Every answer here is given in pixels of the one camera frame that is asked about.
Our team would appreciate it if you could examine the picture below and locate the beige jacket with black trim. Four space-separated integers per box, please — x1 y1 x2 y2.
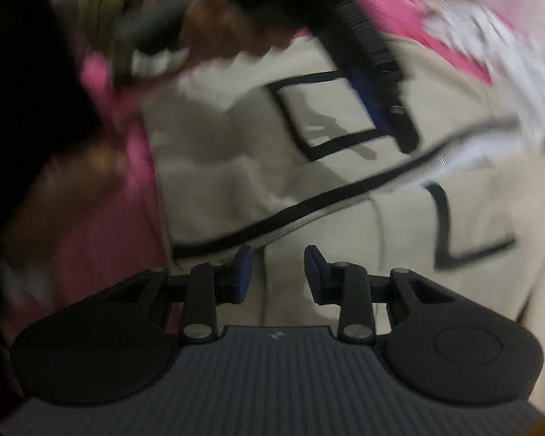
141 32 545 414

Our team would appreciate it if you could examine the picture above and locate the person's left hand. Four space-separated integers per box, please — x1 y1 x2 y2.
182 0 301 59

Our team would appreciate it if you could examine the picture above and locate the white garment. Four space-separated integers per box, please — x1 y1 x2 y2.
409 0 545 178

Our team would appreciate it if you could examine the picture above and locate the pink floral blanket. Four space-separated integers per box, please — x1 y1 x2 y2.
0 0 493 341

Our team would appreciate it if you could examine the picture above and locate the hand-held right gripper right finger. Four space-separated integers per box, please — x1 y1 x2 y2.
303 244 455 345

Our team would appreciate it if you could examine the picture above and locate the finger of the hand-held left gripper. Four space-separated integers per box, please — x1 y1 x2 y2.
347 67 422 156

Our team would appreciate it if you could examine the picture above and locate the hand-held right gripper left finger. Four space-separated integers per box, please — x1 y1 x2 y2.
102 244 254 345

